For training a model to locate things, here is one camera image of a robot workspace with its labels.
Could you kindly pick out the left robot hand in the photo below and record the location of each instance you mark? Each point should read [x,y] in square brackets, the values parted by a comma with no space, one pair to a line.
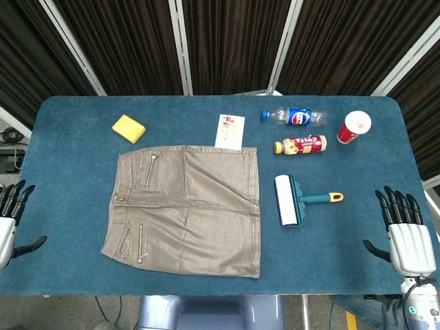
[5,233]

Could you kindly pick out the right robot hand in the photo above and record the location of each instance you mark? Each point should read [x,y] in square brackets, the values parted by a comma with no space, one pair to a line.
[409,240]

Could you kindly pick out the teal lint roller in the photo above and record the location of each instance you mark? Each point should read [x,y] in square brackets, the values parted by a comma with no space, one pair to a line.
[292,201]

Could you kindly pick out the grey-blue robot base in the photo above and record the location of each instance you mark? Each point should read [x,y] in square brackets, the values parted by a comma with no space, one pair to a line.
[209,312]

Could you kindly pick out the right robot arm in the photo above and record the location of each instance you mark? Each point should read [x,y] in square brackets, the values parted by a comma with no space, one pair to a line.
[420,302]

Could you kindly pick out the brown skirt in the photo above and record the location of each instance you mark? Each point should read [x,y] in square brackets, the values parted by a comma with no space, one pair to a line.
[185,209]

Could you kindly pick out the red paper cup white lid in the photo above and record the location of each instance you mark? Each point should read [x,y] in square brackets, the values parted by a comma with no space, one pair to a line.
[353,126]

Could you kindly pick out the Costa coffee bottle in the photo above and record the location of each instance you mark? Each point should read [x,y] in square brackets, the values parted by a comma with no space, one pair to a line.
[300,144]

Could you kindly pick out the yellow sponge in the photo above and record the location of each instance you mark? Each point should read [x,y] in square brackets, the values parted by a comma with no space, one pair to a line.
[128,128]

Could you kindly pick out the clear Pepsi bottle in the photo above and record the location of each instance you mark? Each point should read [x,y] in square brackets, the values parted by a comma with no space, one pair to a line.
[297,116]

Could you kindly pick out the blue table cloth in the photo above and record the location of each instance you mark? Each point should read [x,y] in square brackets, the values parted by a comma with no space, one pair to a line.
[220,192]

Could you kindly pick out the illustrated paper card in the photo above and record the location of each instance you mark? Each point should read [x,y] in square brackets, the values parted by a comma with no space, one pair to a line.
[229,132]

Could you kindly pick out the folding screen dark curtain panels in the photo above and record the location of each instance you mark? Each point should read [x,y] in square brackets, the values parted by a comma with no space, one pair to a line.
[220,44]

